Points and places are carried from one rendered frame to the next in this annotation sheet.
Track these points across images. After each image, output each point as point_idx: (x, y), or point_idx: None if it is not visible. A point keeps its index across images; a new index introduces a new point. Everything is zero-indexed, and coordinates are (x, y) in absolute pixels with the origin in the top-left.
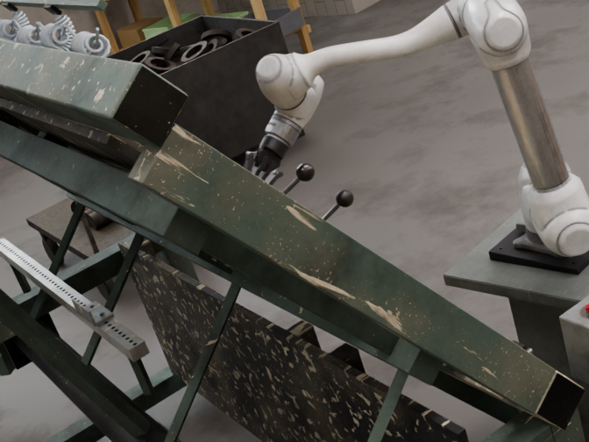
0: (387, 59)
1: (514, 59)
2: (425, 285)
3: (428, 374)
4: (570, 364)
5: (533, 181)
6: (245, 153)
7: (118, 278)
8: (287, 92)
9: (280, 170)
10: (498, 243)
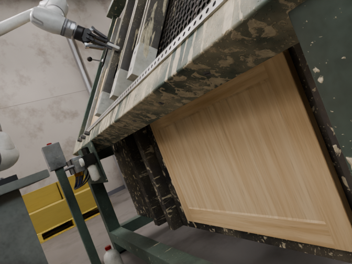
0: (4, 34)
1: None
2: (92, 85)
3: None
4: (65, 159)
5: (0, 127)
6: (93, 26)
7: None
8: None
9: (85, 45)
10: (4, 178)
